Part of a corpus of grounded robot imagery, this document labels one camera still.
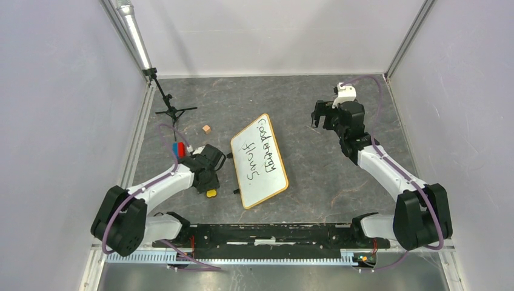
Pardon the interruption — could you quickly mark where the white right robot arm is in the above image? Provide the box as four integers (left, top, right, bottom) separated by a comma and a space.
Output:
311, 100, 453, 251

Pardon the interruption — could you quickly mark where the perforated cable duct strip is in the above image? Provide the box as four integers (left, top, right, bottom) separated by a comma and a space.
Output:
105, 250, 362, 266

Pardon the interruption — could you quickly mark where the yellow framed whiteboard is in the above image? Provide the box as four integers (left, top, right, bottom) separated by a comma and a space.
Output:
230, 113, 289, 209

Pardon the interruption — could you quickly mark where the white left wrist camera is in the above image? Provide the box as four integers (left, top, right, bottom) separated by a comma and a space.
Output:
186, 145, 205, 156

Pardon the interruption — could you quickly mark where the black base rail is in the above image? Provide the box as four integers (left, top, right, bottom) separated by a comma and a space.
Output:
171, 222, 390, 259

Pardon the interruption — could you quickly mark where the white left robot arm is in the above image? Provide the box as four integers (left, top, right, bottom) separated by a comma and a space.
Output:
90, 144, 227, 257

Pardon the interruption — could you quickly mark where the yellow whiteboard eraser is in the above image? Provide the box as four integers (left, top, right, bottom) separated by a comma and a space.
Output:
206, 190, 217, 198

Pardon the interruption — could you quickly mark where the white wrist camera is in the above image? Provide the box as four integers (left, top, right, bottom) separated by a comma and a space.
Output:
332, 82, 356, 109
186, 145, 205, 156

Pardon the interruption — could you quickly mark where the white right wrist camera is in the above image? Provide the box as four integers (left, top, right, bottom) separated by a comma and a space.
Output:
332, 82, 356, 109

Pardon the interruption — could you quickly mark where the silver microphone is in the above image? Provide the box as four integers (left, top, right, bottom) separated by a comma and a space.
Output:
116, 0, 153, 70

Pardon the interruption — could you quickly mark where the small wooden cube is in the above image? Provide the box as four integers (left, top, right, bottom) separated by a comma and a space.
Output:
202, 125, 212, 135

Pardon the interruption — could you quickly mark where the black microphone tripod stand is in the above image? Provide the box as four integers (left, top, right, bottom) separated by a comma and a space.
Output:
142, 67, 198, 126

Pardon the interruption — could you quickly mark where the blue and red block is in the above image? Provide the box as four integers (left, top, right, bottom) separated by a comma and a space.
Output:
172, 142, 187, 159

